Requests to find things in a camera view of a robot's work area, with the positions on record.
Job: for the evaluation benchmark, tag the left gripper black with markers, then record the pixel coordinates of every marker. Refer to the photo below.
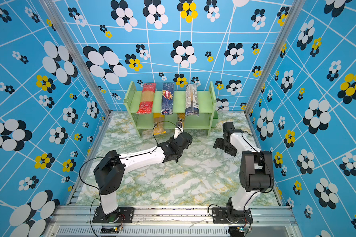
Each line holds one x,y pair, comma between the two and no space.
172,139

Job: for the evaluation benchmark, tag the blue Barilla spaghetti box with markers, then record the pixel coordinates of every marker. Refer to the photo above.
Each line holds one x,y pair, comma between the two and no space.
167,98

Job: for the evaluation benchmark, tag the green cup on shelf side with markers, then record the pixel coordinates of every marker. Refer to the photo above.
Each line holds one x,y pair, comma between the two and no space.
215,121

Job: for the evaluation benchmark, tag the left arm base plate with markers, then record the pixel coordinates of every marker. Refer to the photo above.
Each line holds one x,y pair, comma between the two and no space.
120,215

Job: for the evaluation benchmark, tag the aluminium front rail frame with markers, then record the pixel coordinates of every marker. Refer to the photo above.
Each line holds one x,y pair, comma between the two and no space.
174,221

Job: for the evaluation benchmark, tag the blue clear spaghetti bag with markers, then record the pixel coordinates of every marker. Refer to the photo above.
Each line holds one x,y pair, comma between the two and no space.
181,118

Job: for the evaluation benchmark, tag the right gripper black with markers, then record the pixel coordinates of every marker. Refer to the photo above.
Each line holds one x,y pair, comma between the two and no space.
218,144

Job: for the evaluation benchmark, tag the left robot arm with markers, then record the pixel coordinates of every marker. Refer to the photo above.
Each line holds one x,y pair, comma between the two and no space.
111,169

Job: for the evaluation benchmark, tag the red spaghetti bag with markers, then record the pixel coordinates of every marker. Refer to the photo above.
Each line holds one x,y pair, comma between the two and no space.
147,98

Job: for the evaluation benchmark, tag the clear white label spaghetti bag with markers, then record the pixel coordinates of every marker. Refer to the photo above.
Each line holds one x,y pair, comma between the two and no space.
191,104

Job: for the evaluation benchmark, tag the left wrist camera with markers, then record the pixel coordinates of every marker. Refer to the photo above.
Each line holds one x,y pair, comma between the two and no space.
178,129

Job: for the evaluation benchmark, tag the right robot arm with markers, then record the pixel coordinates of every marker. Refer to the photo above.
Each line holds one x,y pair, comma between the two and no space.
256,174

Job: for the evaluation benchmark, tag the yellow spaghetti bag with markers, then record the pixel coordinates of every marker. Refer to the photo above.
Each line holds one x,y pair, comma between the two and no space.
158,126

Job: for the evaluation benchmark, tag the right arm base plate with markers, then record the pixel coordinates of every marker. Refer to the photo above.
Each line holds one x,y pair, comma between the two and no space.
221,215

